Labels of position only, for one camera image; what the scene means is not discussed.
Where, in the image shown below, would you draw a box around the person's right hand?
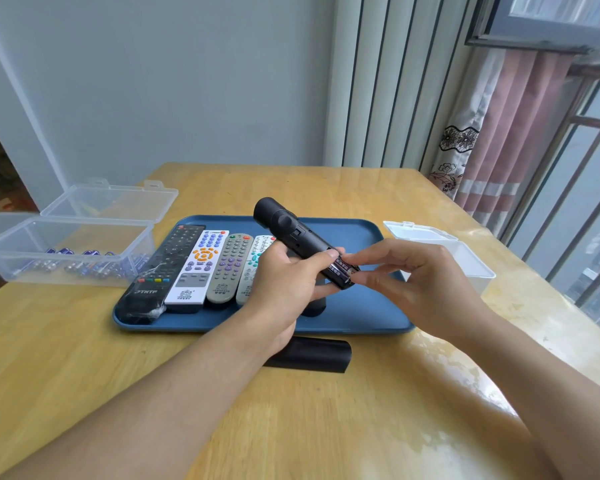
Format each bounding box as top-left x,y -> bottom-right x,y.
340,238 -> 482,341

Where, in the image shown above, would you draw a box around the person's left hand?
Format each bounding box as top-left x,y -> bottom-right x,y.
240,241 -> 341,354

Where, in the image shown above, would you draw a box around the black battery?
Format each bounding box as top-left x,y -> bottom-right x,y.
330,262 -> 361,289

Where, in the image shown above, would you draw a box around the black round-head remote control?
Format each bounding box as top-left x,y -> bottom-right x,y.
253,197 -> 362,291

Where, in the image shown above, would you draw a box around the person's right forearm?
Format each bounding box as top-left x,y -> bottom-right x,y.
450,301 -> 600,480

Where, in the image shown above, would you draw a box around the person's left forearm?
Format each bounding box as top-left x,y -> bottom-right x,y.
0,307 -> 297,480

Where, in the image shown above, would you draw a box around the blue plastic tray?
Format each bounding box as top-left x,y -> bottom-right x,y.
112,215 -> 415,335

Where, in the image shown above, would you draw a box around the white remote with teal buttons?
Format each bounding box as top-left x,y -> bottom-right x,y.
235,235 -> 279,307

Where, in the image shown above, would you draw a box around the white plastic box with lid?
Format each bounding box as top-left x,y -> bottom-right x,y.
382,220 -> 496,296

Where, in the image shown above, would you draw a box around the grey remote with purple buttons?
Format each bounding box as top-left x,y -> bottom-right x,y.
206,233 -> 254,310

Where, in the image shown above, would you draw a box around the black remote battery cover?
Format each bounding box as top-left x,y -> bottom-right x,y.
263,337 -> 353,374

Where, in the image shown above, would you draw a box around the white remote with orange buttons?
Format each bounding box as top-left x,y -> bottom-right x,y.
164,229 -> 230,314

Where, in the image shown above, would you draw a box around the large black remote control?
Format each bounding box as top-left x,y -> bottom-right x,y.
117,224 -> 207,325

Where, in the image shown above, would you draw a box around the white floral lace curtain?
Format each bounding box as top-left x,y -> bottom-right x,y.
426,47 -> 507,199

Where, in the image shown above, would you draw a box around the pink striped curtain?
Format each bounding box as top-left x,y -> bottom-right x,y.
454,49 -> 576,235

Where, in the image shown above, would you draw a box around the white vertical blinds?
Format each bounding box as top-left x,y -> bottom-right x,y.
323,0 -> 481,170

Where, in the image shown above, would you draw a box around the brown balcony railing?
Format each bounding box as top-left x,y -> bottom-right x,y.
500,65 -> 600,343

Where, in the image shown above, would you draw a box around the pile of blue batteries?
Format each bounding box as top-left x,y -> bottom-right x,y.
30,247 -> 151,280

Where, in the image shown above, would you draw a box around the clear plastic box with lid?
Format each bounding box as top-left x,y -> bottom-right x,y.
0,179 -> 180,288

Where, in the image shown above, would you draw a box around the grey window frame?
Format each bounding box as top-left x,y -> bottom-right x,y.
464,0 -> 600,54

